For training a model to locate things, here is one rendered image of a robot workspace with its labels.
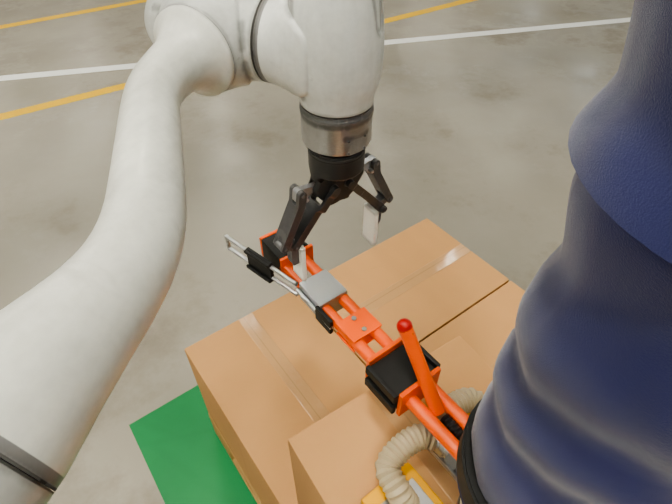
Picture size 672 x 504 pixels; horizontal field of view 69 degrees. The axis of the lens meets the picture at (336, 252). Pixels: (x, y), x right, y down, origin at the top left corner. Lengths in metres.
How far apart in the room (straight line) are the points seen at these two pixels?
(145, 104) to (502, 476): 0.47
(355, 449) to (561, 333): 0.58
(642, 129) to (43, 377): 0.32
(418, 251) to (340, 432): 0.98
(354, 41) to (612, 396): 0.39
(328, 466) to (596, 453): 0.54
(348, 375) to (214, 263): 1.28
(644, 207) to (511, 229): 2.53
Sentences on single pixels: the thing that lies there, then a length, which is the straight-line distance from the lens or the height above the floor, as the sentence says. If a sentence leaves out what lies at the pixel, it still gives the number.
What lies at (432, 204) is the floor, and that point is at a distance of 2.84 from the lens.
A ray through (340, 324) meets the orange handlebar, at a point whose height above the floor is 1.09.
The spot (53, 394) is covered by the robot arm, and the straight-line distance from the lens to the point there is 0.30.
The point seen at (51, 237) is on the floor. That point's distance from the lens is 2.99.
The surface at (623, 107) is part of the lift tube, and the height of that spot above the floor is 1.64.
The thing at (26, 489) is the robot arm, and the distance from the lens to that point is 0.31.
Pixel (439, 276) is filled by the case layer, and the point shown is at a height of 0.54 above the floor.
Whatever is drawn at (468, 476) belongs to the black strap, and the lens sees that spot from 0.60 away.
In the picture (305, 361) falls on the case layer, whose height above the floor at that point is 0.54.
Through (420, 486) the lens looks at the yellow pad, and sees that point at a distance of 0.85.
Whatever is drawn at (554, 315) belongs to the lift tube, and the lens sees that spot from 0.38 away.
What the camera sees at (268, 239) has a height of 1.10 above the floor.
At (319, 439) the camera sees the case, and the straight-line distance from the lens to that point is 0.89.
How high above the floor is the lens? 1.76
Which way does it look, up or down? 45 degrees down
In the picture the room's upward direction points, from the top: straight up
